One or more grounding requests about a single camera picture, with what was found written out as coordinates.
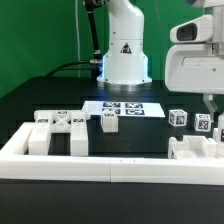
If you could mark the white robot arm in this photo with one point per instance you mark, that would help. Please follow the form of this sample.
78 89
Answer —
125 66

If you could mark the white tagged cube near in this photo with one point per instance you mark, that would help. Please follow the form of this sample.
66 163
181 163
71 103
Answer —
177 117

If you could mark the white chair back part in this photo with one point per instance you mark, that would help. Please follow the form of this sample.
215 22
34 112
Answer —
49 122

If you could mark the white chair seat part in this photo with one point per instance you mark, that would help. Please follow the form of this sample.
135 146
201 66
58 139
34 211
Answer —
195 147

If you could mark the white tagged cube far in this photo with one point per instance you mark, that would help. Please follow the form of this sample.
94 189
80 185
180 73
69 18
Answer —
202 122

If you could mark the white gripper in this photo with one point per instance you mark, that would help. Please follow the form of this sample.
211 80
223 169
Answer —
194 68

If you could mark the white U-shaped obstacle frame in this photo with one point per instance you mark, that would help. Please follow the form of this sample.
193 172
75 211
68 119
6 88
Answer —
183 167

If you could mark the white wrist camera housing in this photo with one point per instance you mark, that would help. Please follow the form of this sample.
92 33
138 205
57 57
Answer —
205 29

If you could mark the white marker sheet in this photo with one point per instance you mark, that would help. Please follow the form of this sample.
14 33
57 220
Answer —
130 109

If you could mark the white tagged cube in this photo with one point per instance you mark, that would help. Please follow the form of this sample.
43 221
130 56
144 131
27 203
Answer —
177 117
202 122

